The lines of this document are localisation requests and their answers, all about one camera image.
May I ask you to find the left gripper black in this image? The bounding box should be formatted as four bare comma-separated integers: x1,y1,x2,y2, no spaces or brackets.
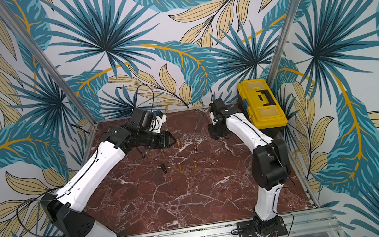
137,125,178,151

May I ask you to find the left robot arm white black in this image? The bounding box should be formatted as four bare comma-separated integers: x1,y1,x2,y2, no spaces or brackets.
41,108,176,237

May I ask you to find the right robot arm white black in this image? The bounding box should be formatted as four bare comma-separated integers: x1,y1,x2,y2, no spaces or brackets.
208,98,291,237

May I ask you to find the yellow black toolbox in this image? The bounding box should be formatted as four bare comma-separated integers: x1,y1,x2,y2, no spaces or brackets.
237,78,288,138

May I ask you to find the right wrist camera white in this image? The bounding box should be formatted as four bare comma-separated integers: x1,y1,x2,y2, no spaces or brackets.
210,113,217,125

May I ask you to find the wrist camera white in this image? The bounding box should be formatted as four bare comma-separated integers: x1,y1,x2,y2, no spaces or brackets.
150,111,167,133
210,113,217,125

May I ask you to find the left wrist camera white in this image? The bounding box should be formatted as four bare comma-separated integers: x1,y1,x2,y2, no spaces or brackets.
150,111,167,133

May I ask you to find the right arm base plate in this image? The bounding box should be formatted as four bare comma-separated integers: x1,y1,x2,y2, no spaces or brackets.
236,215,288,237

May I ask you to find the aluminium corner post right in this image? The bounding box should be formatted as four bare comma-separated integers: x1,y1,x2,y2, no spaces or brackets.
266,0,301,87

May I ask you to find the aluminium corner post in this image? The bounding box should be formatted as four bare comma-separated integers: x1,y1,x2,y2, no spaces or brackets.
266,0,301,87
0,0,97,126

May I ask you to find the aluminium corner post left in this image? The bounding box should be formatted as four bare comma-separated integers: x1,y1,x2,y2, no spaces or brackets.
0,0,97,126

